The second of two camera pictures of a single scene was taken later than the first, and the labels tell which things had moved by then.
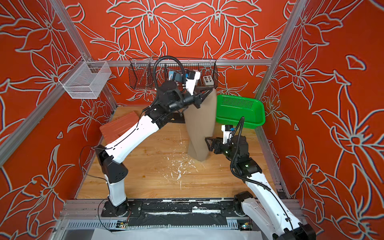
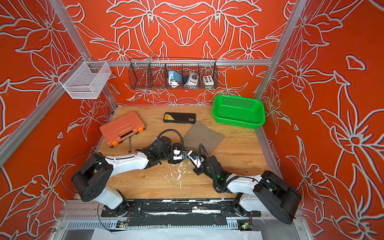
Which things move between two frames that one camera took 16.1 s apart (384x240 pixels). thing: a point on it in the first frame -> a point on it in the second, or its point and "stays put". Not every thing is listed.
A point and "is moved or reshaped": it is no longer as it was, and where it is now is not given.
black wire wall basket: (147, 74) stays put
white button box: (208, 80) stays put
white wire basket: (86, 80) stays put
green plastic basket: (229, 110) stays put
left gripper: (200, 94) -> (172, 162)
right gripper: (216, 143) -> (197, 171)
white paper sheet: (176, 234) stays put
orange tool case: (114, 128) stays put
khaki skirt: (201, 123) is moved or reshaped
